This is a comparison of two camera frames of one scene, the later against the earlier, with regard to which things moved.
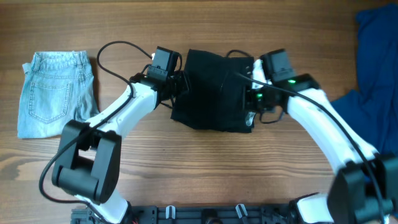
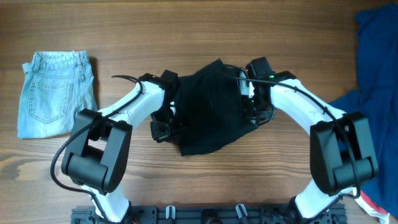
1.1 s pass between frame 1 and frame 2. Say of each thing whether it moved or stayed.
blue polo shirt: stayed
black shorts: moved
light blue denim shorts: stayed
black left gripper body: moved
